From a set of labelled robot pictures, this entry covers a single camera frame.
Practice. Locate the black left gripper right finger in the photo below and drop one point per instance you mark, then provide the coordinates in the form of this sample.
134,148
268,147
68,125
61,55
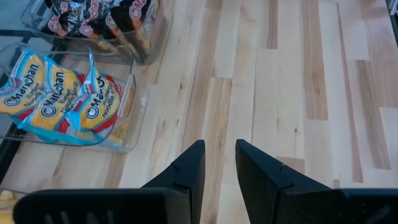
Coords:
264,186

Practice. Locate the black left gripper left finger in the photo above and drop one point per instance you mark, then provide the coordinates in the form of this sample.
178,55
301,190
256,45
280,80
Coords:
197,174

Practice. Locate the blue Maruchan beef ramen pack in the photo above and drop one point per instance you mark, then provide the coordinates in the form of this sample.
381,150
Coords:
53,99
21,90
96,109

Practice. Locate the black fire noodle pack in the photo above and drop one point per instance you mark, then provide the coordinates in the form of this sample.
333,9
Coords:
93,21
133,14
59,23

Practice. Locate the clear plastic bin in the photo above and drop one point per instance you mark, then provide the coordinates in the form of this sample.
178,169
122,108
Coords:
136,130
146,53

